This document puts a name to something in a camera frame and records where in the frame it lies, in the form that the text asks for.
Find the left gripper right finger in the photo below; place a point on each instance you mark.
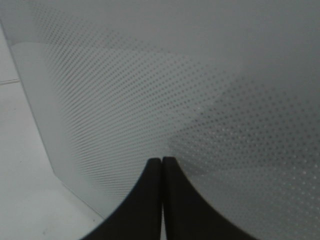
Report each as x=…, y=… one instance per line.
x=187, y=216

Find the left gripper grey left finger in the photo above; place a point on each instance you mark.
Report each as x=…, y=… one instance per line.
x=139, y=216

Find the white microwave door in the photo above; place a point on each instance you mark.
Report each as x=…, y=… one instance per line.
x=230, y=88

